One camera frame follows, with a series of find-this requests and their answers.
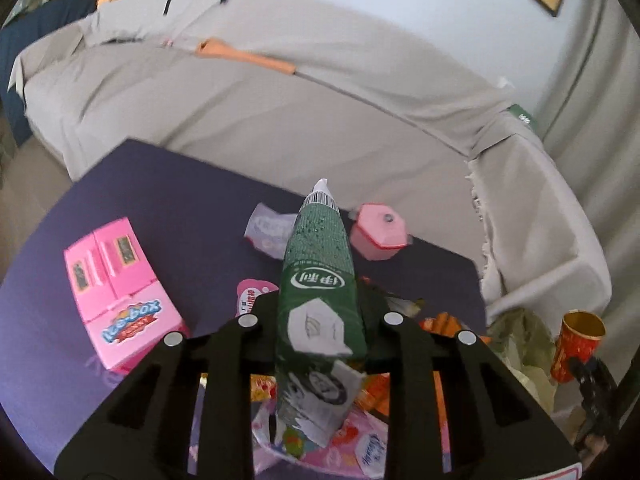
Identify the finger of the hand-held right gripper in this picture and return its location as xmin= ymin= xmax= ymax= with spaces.
xmin=569 ymin=357 xmax=622 ymax=453

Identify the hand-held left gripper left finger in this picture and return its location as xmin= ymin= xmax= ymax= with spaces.
xmin=54 ymin=292 xmax=278 ymax=480

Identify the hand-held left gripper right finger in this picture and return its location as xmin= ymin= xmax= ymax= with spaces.
xmin=357 ymin=280 xmax=581 ymax=480

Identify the red gold snack pack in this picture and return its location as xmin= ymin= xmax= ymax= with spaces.
xmin=550 ymin=311 xmax=607 ymax=385

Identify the yellow orange noodle packet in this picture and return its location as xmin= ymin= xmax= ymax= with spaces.
xmin=357 ymin=311 xmax=463 ymax=413

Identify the green snack packet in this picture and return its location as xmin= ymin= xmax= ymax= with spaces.
xmin=274 ymin=178 xmax=368 ymax=447

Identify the pink spoon-shaped jelly cup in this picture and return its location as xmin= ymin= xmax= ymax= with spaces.
xmin=235 ymin=279 xmax=281 ymax=318

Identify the pink hexagonal jelly cup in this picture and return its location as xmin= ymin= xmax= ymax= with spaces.
xmin=349 ymin=203 xmax=411 ymax=261

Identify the white crumpled wrapper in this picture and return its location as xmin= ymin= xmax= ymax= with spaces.
xmin=243 ymin=203 xmax=301 ymax=260

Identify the pink snack wrapper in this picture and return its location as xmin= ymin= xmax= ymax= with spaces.
xmin=252 ymin=400 xmax=388 ymax=478

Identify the pink toy box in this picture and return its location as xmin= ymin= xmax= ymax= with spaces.
xmin=63 ymin=217 xmax=191 ymax=374

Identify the purple printed mat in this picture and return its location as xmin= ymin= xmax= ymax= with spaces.
xmin=0 ymin=138 xmax=488 ymax=480

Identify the beige covered sofa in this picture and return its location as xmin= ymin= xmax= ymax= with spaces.
xmin=9 ymin=0 xmax=613 ymax=321

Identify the green box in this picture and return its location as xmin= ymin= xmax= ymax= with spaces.
xmin=507 ymin=103 xmax=541 ymax=136

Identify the beige curtain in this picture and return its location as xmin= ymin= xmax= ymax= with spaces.
xmin=537 ymin=0 xmax=640 ymax=401

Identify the orange back scratcher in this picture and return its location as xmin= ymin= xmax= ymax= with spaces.
xmin=195 ymin=38 xmax=297 ymax=75

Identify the dark blue cloth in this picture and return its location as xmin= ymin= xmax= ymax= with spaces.
xmin=0 ymin=0 xmax=108 ymax=146

